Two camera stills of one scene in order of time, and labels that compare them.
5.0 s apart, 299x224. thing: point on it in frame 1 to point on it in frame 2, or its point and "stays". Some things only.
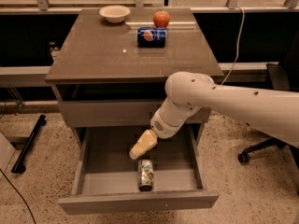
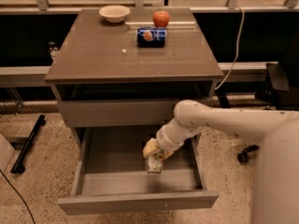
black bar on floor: (19, 166) stays
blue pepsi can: (152, 36) stays
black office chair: (285, 75) stays
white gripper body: (163, 127) to (163, 141)
